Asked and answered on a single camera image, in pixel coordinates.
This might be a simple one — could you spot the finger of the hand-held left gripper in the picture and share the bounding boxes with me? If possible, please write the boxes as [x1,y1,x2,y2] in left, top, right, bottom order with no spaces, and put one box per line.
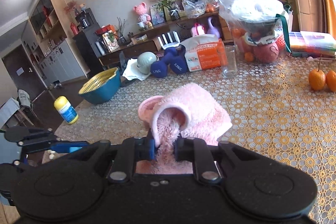
[20,140,89,155]

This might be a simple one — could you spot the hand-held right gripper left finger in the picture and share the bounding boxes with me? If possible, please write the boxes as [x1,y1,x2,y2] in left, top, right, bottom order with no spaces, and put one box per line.
[76,137,156,185]

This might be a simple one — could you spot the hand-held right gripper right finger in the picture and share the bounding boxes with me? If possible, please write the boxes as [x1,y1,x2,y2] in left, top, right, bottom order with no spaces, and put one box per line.
[174,136,256,185]

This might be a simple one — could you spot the pink fluffy towel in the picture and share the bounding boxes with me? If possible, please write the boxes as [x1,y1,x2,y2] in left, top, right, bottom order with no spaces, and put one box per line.
[138,83,233,174]

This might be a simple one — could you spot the chair with grey cloth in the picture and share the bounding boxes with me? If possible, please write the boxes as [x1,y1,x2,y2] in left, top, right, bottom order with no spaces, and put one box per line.
[0,89,34,130]

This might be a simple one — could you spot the yellow bottle with blue label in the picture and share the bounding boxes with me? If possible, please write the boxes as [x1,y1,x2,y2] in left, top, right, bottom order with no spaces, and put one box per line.
[54,96,79,125]

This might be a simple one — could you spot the brown door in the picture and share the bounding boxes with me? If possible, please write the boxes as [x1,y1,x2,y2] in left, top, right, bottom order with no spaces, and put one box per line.
[1,44,48,98]

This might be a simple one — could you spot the blue bowl with yellow colander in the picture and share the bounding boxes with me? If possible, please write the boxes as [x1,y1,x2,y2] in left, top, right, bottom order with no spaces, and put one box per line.
[78,67,122,105]

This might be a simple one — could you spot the blue dumbbell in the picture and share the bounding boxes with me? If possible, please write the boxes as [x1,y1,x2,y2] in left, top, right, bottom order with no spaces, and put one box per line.
[171,44,188,74]
[150,48,179,79]

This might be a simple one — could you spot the white cloth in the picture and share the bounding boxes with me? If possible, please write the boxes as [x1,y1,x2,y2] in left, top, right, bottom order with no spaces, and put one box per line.
[122,59,151,81]

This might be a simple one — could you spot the pale green round pot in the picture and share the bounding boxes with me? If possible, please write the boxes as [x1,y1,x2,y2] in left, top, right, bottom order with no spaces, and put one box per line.
[136,52,159,74]

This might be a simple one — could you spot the orange tissue pack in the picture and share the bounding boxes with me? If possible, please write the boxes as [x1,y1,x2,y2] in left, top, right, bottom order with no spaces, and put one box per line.
[181,35,228,72]

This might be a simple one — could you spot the clear glass jar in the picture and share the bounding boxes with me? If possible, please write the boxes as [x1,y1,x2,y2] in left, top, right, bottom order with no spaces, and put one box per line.
[222,46,238,79]

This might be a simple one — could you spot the wooden television cabinet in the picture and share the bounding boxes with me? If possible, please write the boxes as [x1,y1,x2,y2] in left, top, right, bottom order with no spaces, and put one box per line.
[98,10,234,69]

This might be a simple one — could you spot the black water dispenser cabinet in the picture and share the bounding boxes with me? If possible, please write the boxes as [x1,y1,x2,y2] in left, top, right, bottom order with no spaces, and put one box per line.
[72,27,104,75]

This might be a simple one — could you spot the white wifi router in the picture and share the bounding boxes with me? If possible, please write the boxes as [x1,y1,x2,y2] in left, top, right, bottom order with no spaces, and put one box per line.
[157,32,181,50]

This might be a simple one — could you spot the floral gift bag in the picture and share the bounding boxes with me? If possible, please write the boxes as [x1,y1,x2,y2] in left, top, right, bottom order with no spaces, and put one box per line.
[101,32,120,53]

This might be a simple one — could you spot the dark vase with twigs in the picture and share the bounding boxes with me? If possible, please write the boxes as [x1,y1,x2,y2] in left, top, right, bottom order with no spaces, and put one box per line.
[115,17,129,46]

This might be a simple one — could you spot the red box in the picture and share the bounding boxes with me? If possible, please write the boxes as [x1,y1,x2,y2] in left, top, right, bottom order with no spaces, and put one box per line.
[95,25,116,35]

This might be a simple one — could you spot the pink ball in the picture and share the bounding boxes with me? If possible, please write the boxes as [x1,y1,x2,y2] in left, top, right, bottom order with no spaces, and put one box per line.
[253,42,279,64]

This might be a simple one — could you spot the black coffee machine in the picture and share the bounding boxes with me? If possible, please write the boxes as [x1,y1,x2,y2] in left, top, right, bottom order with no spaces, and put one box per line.
[76,8,94,29]

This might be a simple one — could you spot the blue picture card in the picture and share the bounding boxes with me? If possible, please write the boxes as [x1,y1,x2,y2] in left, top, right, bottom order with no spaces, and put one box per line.
[150,4,166,25]

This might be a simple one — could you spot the pink bear figurine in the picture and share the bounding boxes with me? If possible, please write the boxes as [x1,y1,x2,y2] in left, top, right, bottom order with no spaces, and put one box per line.
[133,2,151,28]

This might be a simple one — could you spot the pink flowers in vase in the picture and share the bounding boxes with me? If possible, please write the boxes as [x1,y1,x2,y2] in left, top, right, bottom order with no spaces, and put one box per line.
[65,0,79,16]

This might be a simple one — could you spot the clear plastic food bag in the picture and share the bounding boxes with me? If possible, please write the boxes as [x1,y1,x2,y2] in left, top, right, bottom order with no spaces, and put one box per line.
[182,0,206,18]

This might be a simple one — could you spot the plastic bag of oranges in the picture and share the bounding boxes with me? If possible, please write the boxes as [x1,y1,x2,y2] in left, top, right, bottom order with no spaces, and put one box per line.
[205,0,219,13]

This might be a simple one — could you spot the red plastic basket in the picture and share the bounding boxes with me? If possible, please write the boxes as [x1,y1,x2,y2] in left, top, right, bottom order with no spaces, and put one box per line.
[273,30,286,52]

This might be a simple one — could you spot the orange with stem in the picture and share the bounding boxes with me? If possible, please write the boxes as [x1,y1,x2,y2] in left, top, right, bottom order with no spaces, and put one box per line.
[308,69,326,91]

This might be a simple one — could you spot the clear plastic bag over bowl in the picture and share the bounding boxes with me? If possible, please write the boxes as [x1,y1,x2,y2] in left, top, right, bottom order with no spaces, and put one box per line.
[215,0,289,56]

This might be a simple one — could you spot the wooden wall shelf unit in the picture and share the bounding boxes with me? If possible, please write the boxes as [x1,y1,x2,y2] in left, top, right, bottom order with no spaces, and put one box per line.
[20,0,84,83]

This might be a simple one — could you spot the wooden photo frame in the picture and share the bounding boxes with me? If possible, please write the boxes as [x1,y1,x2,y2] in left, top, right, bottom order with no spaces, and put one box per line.
[164,0,187,21]

